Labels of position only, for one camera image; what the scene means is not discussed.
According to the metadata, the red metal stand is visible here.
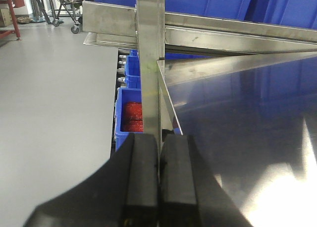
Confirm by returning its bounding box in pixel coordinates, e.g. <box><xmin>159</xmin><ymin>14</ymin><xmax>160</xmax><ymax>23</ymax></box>
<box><xmin>0</xmin><ymin>0</ymin><xmax>21</xmax><ymax>41</ymax></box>

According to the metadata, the blue bin with red parts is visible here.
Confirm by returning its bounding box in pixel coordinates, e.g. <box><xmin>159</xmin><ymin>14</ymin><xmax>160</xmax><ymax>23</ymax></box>
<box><xmin>114</xmin><ymin>88</ymin><xmax>143</xmax><ymax>151</ymax></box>

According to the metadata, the small blue bin behind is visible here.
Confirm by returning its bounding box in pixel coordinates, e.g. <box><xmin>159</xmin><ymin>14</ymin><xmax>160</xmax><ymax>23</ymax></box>
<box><xmin>125</xmin><ymin>50</ymin><xmax>141</xmax><ymax>89</ymax></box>

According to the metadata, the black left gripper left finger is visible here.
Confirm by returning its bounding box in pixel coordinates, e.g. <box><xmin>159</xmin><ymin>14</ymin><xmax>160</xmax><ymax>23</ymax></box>
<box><xmin>24</xmin><ymin>133</ymin><xmax>158</xmax><ymax>227</ymax></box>

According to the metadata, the stainless steel shelf rack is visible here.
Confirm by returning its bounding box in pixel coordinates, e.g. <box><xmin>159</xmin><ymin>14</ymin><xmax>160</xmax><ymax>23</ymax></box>
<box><xmin>83</xmin><ymin>0</ymin><xmax>317</xmax><ymax>227</ymax></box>

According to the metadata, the wheeled metal cart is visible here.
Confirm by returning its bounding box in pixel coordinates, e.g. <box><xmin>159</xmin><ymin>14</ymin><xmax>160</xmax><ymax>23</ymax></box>
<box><xmin>53</xmin><ymin>0</ymin><xmax>84</xmax><ymax>34</ymax></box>

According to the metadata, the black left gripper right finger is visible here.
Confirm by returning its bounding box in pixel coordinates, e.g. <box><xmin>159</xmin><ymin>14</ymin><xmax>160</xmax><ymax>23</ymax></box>
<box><xmin>160</xmin><ymin>134</ymin><xmax>251</xmax><ymax>227</ymax></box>

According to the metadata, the large blue bin upper shelf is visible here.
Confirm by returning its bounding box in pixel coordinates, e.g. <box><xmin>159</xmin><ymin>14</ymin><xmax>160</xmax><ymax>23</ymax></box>
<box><xmin>89</xmin><ymin>0</ymin><xmax>317</xmax><ymax>29</ymax></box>

